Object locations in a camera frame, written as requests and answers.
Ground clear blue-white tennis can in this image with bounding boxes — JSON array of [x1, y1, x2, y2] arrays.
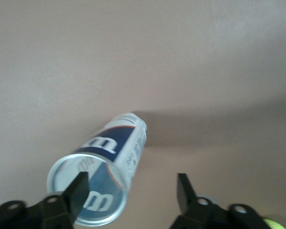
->
[[46, 112, 148, 227]]

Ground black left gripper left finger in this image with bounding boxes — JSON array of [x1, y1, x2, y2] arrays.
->
[[0, 171, 90, 229]]

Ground brown table mat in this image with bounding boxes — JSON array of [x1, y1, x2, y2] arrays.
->
[[0, 0, 286, 229]]

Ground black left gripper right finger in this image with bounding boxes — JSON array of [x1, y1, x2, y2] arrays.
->
[[169, 173, 269, 229]]

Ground yellow tennis ball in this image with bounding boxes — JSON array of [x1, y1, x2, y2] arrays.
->
[[263, 219, 286, 229]]

